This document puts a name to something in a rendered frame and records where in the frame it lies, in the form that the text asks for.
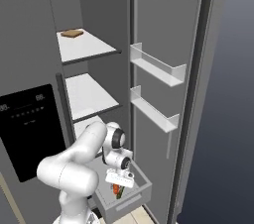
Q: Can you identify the clear door bin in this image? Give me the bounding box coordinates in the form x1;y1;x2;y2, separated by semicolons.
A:
129;42;189;88
129;84;181;134

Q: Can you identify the green squash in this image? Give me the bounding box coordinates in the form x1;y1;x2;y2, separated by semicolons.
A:
115;186;126;200

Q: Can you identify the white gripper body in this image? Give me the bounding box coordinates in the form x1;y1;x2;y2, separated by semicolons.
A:
104;168;136;189

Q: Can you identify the grey open fridge door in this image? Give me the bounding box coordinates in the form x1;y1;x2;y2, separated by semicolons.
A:
130;0;216;224

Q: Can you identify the grey fridge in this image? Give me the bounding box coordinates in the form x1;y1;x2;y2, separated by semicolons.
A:
0;0;233;224

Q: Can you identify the dark fridge door handle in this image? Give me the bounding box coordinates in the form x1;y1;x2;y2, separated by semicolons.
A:
55;72;76;144

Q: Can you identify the grey fridge drawer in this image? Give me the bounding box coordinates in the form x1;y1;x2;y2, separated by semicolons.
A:
91;160;154;224

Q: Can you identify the orange carrot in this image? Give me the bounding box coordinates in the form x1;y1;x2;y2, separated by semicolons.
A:
111;183;121;196

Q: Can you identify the grey closed fridge door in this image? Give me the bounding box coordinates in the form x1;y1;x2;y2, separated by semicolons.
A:
0;0;75;224

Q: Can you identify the brown bread slice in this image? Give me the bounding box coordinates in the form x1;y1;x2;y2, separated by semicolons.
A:
60;28;84;39

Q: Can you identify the black dispenser panel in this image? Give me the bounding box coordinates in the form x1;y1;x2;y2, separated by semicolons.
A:
0;83;67;183

